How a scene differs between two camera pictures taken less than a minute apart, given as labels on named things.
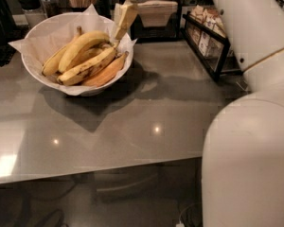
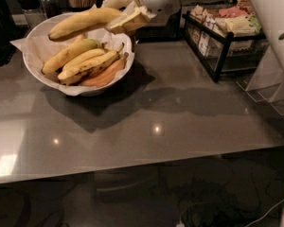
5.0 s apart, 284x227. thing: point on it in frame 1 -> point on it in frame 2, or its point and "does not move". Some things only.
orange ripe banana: [108, 73] does not move
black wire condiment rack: [205, 35] does not move
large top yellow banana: [78, 43] -> [83, 20]
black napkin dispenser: [158, 20] does not move
